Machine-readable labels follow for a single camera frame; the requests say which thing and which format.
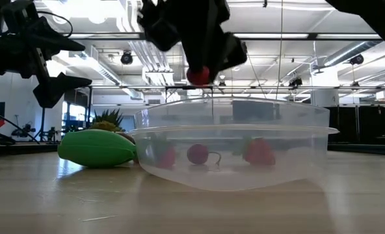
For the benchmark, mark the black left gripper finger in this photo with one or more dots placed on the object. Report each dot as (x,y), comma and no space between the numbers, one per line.
(56,44)
(56,91)

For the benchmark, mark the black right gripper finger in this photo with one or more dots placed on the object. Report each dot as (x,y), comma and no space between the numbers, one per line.
(197,53)
(230,52)

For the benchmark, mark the red toy cherry with stem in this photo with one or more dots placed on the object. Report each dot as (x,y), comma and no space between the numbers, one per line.
(197,154)

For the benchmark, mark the red toy strawberry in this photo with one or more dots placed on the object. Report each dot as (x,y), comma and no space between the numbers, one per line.
(259,152)
(167,157)

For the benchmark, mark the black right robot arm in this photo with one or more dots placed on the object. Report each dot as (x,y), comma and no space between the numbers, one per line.
(381,16)

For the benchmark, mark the clear plastic tupperware container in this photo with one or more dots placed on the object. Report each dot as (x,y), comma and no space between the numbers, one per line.
(231,177)

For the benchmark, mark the small pendant ceiling lamp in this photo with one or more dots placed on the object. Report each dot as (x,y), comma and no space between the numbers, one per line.
(222,84)

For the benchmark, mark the black stand equipment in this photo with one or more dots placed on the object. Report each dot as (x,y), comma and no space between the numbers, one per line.
(51,134)

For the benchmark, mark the black tripod equipment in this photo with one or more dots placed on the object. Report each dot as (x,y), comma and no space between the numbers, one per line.
(25,130)

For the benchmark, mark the toy pineapple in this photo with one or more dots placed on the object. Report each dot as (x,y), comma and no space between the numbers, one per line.
(106,125)

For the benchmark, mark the green corn husk toy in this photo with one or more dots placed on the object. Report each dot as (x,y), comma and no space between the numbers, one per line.
(95,149)

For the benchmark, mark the black ceiling spotlight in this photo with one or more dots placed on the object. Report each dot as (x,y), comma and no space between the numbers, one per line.
(295,82)
(126,58)
(356,59)

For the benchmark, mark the brown toy kiwi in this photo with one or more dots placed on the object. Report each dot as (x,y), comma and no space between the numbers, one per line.
(129,137)

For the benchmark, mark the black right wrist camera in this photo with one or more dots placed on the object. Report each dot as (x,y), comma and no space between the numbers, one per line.
(160,31)

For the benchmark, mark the black partition wall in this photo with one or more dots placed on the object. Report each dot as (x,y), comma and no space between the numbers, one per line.
(358,123)

